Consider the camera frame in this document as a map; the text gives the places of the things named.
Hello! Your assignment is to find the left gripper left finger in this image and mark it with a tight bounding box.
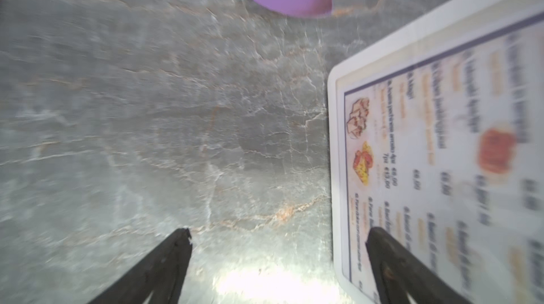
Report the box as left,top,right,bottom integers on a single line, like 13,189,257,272
91,228,193,303

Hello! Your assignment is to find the white menu holder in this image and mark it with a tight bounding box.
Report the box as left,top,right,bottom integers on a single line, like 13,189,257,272
326,0,544,304

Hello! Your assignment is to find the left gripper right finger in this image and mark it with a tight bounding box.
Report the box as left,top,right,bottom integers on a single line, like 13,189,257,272
366,227,469,303

